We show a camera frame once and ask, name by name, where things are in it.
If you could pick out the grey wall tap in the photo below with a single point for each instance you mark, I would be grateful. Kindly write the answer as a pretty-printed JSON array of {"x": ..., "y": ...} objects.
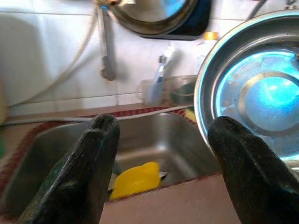
[{"x": 108, "y": 58}]

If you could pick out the beige water ionizer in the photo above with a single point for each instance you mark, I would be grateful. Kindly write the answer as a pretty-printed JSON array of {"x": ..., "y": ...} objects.
[{"x": 18, "y": 58}]

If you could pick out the white detergent bottle yellow cap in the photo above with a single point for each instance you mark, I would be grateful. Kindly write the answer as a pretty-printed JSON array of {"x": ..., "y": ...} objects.
[{"x": 203, "y": 56}]

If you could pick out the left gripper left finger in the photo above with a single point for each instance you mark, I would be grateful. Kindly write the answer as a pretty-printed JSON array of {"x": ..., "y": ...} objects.
[{"x": 77, "y": 175}]

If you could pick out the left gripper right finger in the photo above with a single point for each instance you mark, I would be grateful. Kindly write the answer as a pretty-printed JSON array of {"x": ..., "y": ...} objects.
[{"x": 252, "y": 175}]

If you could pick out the hanging steel wok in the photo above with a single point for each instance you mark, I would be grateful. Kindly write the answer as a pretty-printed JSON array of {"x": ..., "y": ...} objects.
[{"x": 187, "y": 25}]

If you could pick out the green scouring sponge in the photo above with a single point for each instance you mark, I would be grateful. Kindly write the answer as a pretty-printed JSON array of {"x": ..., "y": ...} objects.
[{"x": 190, "y": 113}]

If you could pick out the stainless steel sink basin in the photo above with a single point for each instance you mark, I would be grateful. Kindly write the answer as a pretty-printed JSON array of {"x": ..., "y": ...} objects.
[{"x": 163, "y": 140}]

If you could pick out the yellow plastic bowl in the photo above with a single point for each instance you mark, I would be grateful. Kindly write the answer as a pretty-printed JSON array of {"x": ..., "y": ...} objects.
[{"x": 137, "y": 179}]

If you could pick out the clear toothbrush cup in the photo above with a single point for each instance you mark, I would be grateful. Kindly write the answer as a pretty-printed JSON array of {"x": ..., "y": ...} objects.
[{"x": 149, "y": 95}]

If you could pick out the stainless steel bowl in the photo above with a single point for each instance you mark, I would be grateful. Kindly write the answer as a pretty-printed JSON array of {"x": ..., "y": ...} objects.
[{"x": 257, "y": 70}]

